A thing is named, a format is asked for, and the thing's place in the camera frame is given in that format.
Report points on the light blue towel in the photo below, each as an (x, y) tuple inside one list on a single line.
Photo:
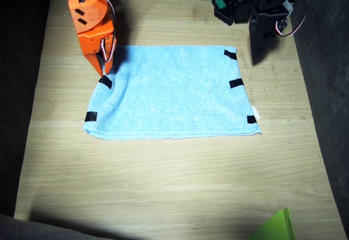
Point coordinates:
[(174, 92)]

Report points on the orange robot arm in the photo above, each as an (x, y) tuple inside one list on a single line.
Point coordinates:
[(87, 13)]

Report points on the grey felt side panel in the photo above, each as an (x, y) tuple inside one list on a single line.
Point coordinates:
[(327, 87)]

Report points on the green plastic wedge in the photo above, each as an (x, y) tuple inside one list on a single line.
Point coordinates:
[(278, 226)]

